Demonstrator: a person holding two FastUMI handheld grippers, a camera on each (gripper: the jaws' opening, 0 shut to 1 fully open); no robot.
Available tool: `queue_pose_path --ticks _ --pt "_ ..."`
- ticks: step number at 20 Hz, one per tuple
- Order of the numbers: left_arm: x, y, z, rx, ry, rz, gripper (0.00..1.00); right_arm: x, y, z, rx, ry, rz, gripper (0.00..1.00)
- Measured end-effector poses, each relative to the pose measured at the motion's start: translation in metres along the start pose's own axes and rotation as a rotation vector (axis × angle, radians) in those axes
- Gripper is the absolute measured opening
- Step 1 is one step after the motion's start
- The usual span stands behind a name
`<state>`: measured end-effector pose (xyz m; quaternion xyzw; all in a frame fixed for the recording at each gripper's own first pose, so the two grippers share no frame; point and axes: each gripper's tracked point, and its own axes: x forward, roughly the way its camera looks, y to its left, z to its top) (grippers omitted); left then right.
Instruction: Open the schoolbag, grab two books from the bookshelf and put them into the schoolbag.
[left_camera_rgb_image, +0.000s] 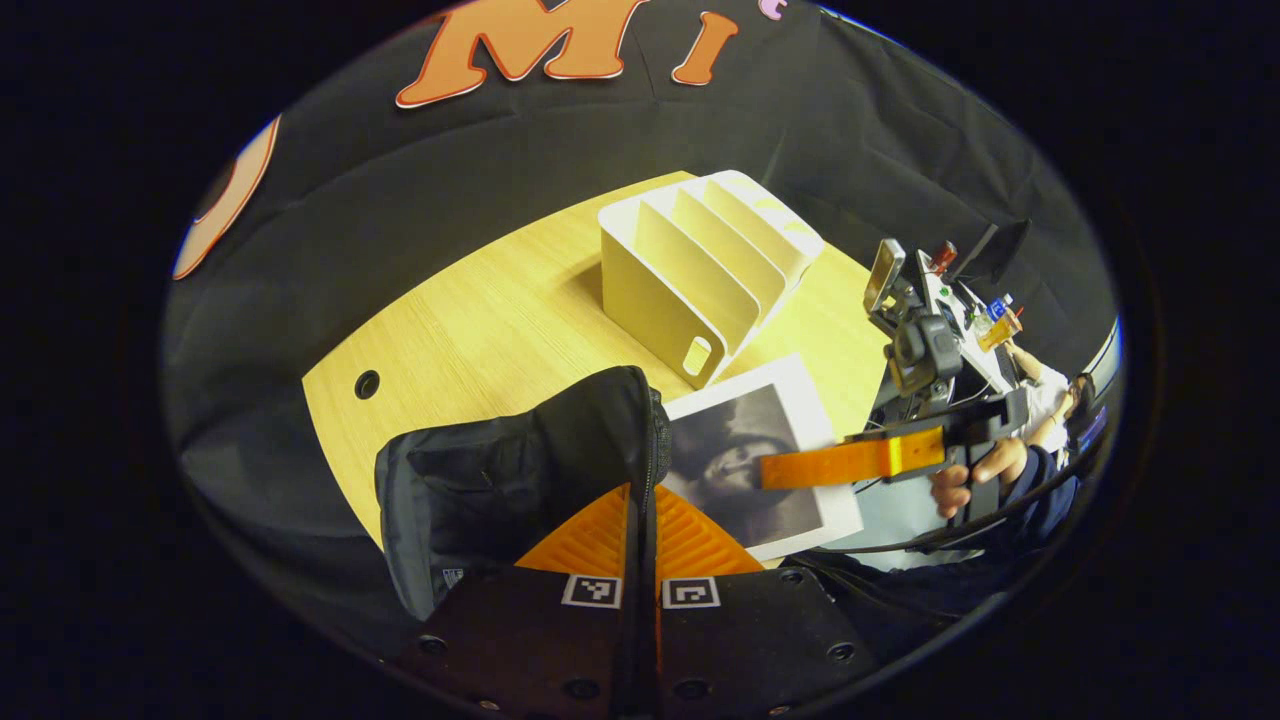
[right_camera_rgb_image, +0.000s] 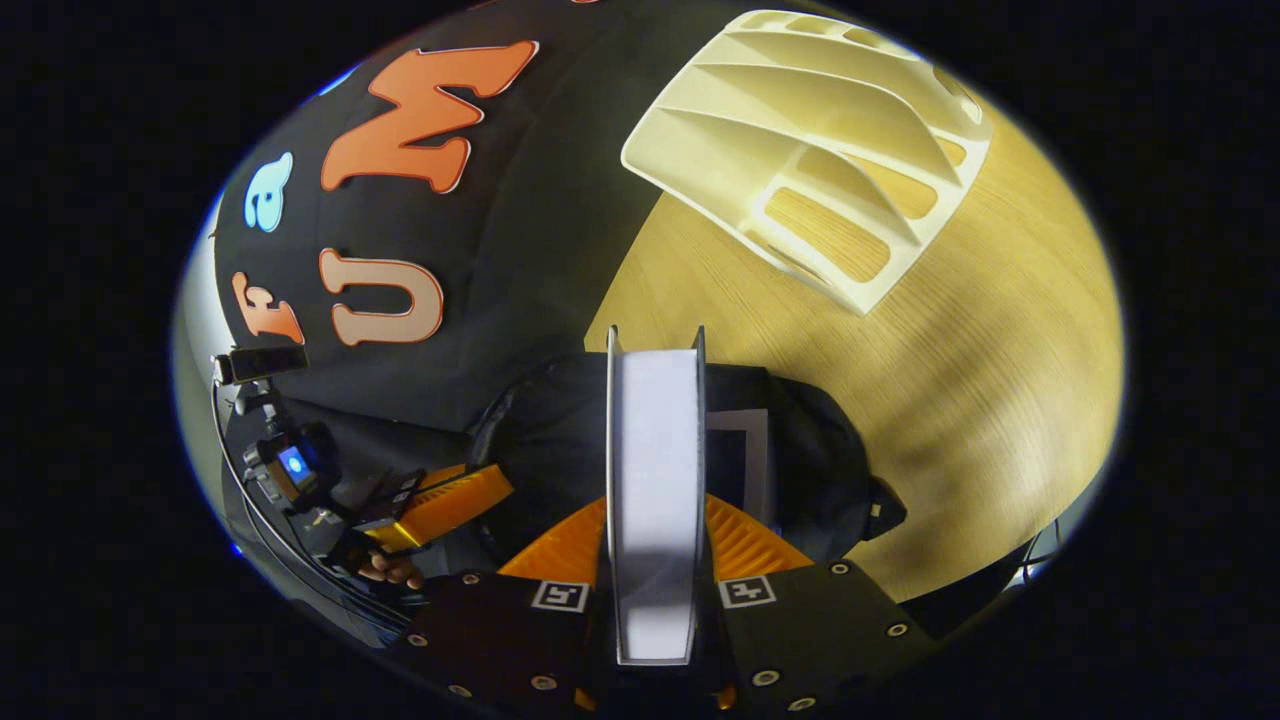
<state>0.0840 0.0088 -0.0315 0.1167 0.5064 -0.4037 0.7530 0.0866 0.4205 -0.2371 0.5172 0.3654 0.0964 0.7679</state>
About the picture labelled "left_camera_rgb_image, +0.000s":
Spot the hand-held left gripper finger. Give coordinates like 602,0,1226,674
385,485,642,717
640,488,882,717

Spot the grey portrait cover book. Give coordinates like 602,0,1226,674
658,352,867,564

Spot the black schoolbag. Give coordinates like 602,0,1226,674
374,365,674,622

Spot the white bookshelf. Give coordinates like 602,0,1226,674
597,169,827,392

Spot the white desk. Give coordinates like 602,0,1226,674
918,255,1033,403

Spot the black monitor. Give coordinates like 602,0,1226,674
950,217,1033,287

